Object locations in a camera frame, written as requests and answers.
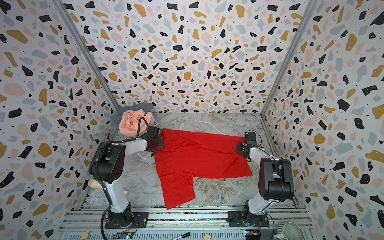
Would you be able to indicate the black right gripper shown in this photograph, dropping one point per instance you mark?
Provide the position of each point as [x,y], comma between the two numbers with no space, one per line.
[241,148]

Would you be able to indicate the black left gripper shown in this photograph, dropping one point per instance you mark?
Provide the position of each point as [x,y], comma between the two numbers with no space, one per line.
[159,145]

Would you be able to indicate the red t shirt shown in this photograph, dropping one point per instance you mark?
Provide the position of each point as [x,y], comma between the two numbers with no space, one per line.
[188,155]

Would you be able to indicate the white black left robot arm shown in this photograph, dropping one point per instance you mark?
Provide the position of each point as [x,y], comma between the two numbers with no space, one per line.
[107,168]

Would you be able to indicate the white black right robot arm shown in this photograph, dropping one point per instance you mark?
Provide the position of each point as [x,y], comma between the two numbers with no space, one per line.
[275,180]

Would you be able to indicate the lavender t shirt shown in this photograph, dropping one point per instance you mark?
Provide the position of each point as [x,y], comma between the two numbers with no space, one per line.
[153,121]

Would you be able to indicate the pink t shirt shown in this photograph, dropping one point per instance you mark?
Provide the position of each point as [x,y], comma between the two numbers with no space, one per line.
[129,124]

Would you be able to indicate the grey t shirt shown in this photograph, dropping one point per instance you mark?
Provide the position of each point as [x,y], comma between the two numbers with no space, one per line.
[117,117]

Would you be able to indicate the circuit board right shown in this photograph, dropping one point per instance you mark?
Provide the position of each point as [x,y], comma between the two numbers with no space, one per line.
[253,235]

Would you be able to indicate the white fan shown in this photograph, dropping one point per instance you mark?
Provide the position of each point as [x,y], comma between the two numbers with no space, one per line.
[289,231]

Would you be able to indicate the small wooden block right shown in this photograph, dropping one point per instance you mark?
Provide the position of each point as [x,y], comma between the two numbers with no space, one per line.
[207,237]

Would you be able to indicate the small wooden block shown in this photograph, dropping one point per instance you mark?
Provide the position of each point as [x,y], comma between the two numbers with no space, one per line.
[207,237]
[85,235]

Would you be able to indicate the green circuit board left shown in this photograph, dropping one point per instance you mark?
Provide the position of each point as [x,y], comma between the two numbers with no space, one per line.
[123,236]

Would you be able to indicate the black marker pen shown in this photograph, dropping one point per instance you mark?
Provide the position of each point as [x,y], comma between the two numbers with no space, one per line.
[182,236]

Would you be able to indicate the small wooden block left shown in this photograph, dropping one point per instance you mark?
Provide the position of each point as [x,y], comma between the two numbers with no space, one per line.
[85,235]

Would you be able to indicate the beige wooden handle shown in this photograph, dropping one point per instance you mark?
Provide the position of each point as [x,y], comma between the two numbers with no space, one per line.
[96,185]

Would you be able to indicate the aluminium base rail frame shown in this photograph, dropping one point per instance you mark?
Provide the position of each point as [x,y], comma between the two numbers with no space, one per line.
[222,223]

